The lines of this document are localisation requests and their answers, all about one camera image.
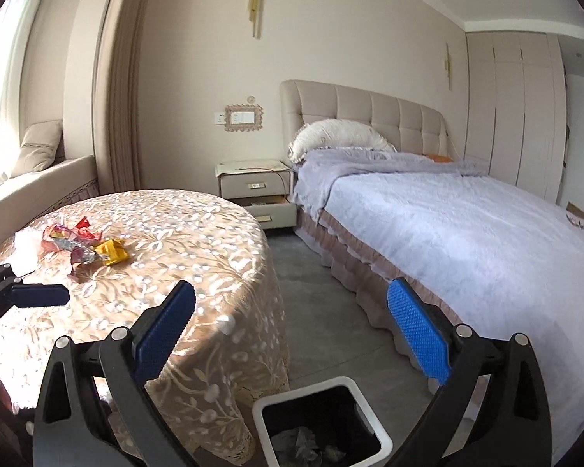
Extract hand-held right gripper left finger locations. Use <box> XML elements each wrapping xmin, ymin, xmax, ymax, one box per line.
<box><xmin>33</xmin><ymin>280</ymin><xmax>198</xmax><ymax>467</ymax></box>

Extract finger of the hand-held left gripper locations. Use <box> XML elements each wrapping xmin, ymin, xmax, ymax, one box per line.
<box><xmin>0</xmin><ymin>263</ymin><xmax>70</xmax><ymax>346</ymax></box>

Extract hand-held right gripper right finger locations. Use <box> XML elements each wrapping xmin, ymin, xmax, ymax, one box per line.
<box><xmin>387</xmin><ymin>277</ymin><xmax>553</xmax><ymax>467</ymax></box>

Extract white tissue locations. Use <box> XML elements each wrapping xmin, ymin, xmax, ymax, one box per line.
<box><xmin>14</xmin><ymin>228</ymin><xmax>46</xmax><ymax>274</ymax></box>

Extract brown pink wrapper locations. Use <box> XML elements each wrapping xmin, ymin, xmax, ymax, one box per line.
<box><xmin>67</xmin><ymin>248</ymin><xmax>101</xmax><ymax>283</ymax></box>

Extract pink silver snack wrapper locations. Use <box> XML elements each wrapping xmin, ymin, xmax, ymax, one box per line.
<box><xmin>41</xmin><ymin>224</ymin><xmax>104</xmax><ymax>255</ymax></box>

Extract yellow snack packet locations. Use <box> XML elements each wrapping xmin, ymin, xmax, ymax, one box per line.
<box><xmin>94</xmin><ymin>238</ymin><xmax>129</xmax><ymax>266</ymax></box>

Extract white trash bin black liner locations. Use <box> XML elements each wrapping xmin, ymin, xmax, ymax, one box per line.
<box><xmin>252</xmin><ymin>376</ymin><xmax>394</xmax><ymax>467</ymax></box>

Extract beige floral lace tablecloth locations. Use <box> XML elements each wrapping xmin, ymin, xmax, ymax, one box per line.
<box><xmin>0</xmin><ymin>190</ymin><xmax>292</xmax><ymax>464</ymax></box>

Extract beige window seat cushion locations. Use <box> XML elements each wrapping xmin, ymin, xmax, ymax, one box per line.
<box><xmin>0</xmin><ymin>154</ymin><xmax>101</xmax><ymax>256</ymax></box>

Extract lilac grey bed blanket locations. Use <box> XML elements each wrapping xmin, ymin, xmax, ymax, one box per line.
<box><xmin>292</xmin><ymin>148</ymin><xmax>584</xmax><ymax>464</ymax></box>

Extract beige throw pillow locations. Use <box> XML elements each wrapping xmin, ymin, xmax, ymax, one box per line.
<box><xmin>12</xmin><ymin>120</ymin><xmax>64</xmax><ymax>174</ymax></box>

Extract crumpled wrappers inside bin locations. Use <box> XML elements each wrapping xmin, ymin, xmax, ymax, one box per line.
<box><xmin>271</xmin><ymin>425</ymin><xmax>347</xmax><ymax>467</ymax></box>

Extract cream bedside nightstand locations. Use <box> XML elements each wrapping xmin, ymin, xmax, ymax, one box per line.
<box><xmin>215</xmin><ymin>158</ymin><xmax>299</xmax><ymax>231</ymax></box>

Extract white ruffled pillow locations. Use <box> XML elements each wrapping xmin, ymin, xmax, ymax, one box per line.
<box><xmin>288</xmin><ymin>119</ymin><xmax>398</xmax><ymax>164</ymax></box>

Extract beige tufted headboard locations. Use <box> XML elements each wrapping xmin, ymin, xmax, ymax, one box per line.
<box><xmin>279</xmin><ymin>79</ymin><xmax>461</xmax><ymax>166</ymax></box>

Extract white sheer curtain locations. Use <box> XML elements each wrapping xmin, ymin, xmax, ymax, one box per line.
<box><xmin>0</xmin><ymin>0</ymin><xmax>55</xmax><ymax>161</ymax></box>

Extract beige built-in wardrobe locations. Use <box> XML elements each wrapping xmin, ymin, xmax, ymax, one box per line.
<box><xmin>466</xmin><ymin>31</ymin><xmax>568</xmax><ymax>204</ymax></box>

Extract lace framed wall switch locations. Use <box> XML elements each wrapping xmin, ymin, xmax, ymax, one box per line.
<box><xmin>224</xmin><ymin>102</ymin><xmax>266</xmax><ymax>133</ymax></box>

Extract gold bar wall lamp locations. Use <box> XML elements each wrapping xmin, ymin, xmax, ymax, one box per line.
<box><xmin>246</xmin><ymin>0</ymin><xmax>265</xmax><ymax>39</ymax></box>
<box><xmin>442</xmin><ymin>42</ymin><xmax>454</xmax><ymax>91</ymax></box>

